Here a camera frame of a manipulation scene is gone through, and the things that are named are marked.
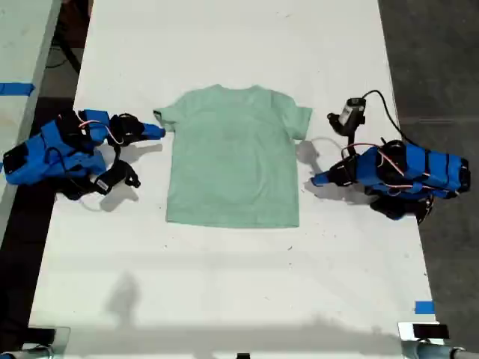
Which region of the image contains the pale green T-shirt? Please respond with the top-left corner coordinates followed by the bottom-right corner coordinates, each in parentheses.
top-left (152, 84), bottom-right (314, 230)

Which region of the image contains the long blue tape strip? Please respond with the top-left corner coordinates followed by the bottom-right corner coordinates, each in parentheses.
top-left (0, 82), bottom-right (36, 96)

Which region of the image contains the white side table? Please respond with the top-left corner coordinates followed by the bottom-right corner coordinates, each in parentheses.
top-left (0, 0), bottom-right (63, 233)

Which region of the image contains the black box on white plate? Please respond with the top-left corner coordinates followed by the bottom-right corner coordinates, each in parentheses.
top-left (397, 322), bottom-right (450, 341)

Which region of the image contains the grey metal pipe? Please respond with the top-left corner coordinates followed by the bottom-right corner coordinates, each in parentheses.
top-left (0, 346), bottom-right (57, 359)
top-left (402, 342), bottom-right (479, 359)

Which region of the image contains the black box on clear plate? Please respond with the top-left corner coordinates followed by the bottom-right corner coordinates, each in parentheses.
top-left (26, 327), bottom-right (71, 352)

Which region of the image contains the thin white cable loop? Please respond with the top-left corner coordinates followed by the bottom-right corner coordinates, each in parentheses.
top-left (311, 136), bottom-right (342, 150)
top-left (78, 197), bottom-right (104, 213)

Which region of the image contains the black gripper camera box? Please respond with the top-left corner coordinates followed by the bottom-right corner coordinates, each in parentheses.
top-left (327, 97), bottom-right (366, 134)
top-left (93, 160), bottom-right (141, 195)

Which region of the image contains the black camera cable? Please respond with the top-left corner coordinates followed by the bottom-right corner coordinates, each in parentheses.
top-left (55, 175), bottom-right (109, 201)
top-left (363, 89), bottom-right (415, 146)

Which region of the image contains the black floor cable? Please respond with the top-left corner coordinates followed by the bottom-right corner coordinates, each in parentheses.
top-left (46, 37), bottom-right (82, 74)

